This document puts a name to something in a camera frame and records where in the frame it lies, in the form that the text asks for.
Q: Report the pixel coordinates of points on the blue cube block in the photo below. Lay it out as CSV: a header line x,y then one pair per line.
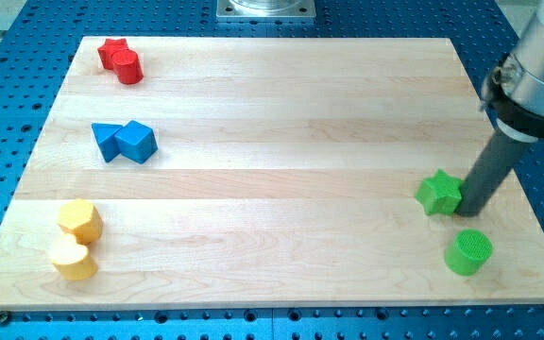
x,y
136,141

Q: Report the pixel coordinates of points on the yellow hexagon block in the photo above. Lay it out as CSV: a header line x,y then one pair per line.
x,y
81,218

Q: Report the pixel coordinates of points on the blue triangle block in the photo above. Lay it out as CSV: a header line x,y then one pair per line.
x,y
104,135

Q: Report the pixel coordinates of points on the red cylinder block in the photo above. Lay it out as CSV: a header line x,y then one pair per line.
x,y
126,65

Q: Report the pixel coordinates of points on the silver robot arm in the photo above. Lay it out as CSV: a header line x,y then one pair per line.
x,y
515,86

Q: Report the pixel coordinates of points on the green cylinder block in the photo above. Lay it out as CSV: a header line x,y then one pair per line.
x,y
468,252

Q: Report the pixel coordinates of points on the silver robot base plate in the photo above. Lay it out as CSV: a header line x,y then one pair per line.
x,y
265,9

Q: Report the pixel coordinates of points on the green star block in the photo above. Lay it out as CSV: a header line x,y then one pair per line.
x,y
439,194

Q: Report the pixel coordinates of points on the light wooden board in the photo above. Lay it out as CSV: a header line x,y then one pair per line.
x,y
285,176

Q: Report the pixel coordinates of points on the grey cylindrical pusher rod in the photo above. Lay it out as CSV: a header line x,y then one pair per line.
x,y
496,161

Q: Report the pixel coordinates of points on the red star block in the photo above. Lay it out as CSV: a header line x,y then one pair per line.
x,y
108,49

